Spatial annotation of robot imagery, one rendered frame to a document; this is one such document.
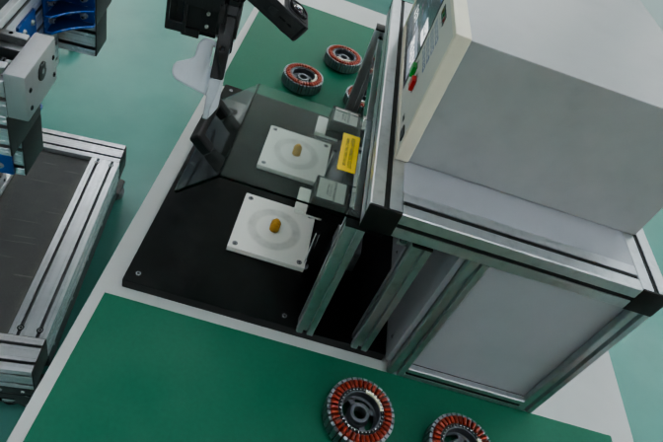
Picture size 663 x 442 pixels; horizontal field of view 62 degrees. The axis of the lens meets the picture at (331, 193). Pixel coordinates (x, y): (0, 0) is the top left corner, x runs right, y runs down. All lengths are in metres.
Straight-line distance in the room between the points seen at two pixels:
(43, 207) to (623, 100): 1.57
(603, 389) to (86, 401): 0.94
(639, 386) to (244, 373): 1.87
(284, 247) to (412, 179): 0.37
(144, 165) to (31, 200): 0.56
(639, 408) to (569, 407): 1.30
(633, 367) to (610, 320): 1.66
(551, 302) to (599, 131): 0.26
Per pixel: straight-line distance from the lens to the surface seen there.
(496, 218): 0.80
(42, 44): 1.09
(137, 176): 2.26
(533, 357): 1.00
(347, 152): 0.86
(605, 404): 1.26
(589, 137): 0.81
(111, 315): 0.98
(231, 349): 0.96
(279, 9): 0.66
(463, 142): 0.79
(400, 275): 0.83
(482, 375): 1.05
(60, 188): 1.92
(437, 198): 0.77
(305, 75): 1.56
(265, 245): 1.06
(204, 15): 0.67
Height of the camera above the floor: 1.58
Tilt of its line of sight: 41 degrees down
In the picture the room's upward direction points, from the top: 23 degrees clockwise
